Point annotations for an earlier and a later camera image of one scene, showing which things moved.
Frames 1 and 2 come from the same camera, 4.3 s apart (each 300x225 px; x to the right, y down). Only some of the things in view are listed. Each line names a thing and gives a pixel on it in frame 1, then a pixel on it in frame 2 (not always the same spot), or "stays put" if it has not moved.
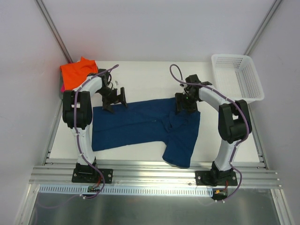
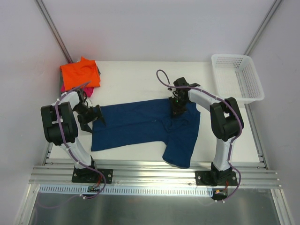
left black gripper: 115,99 → 91,116
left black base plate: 85,173 stays put
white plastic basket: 236,78 stays put
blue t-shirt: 151,122 stays put
